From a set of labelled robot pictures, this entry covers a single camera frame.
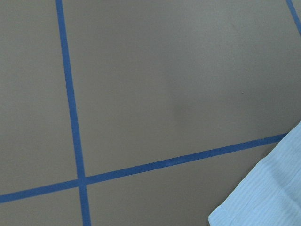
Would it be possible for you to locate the light blue button-up shirt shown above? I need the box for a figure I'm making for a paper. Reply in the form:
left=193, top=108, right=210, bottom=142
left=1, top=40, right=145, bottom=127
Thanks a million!
left=208, top=124, right=301, bottom=226

